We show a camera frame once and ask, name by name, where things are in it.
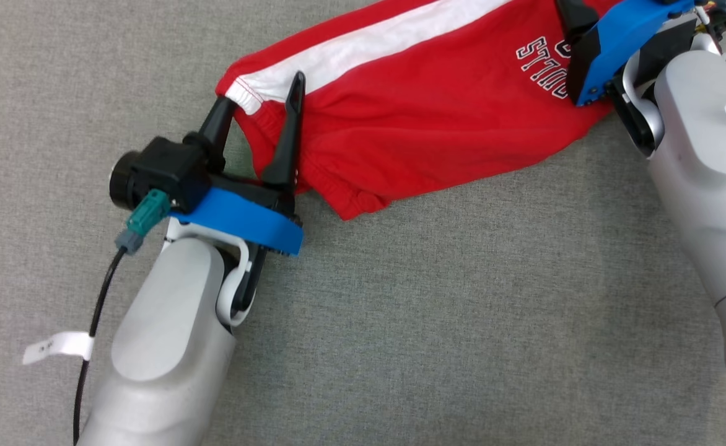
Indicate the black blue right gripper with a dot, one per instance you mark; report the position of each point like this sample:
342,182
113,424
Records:
623,37

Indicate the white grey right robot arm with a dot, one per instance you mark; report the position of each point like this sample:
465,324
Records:
704,155

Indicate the red white printed basketball shorts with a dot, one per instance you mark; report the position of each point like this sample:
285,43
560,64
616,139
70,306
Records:
431,105

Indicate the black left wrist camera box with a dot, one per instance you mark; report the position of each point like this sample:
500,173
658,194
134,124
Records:
168,170

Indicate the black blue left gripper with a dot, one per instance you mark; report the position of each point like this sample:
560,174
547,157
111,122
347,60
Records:
245,217

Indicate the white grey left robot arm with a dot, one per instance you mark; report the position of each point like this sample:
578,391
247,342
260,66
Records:
158,347

